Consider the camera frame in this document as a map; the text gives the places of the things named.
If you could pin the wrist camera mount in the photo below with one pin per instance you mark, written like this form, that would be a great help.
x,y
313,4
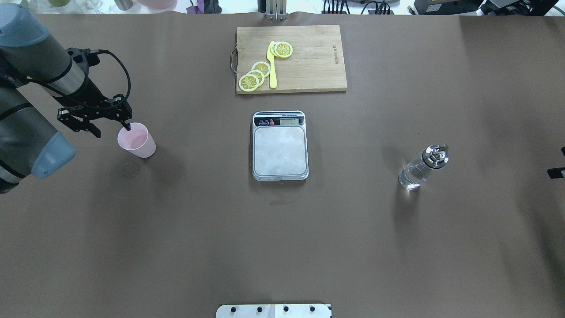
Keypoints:
x,y
85,58

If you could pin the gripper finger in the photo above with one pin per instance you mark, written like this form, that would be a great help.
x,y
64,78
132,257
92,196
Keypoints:
x,y
556,173

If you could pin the wooden cutting board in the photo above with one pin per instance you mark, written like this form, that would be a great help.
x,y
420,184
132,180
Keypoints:
x,y
316,65

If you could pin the pink plastic cup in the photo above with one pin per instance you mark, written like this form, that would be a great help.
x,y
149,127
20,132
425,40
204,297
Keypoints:
x,y
137,140

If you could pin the silver kitchen scale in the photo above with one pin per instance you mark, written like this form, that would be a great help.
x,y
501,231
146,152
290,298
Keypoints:
x,y
279,146

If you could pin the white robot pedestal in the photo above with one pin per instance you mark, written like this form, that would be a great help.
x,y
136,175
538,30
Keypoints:
x,y
293,310

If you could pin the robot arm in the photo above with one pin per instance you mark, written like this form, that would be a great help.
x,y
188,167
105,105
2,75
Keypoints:
x,y
29,143

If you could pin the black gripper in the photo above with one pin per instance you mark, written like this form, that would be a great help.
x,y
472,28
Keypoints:
x,y
91,95

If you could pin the glass sauce bottle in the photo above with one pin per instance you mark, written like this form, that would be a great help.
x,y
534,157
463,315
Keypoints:
x,y
419,169

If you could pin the aluminium frame post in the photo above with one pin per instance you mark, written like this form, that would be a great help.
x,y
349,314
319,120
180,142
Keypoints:
x,y
273,10

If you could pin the yellow plastic knife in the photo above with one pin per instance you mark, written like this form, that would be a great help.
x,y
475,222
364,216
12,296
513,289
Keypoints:
x,y
271,59

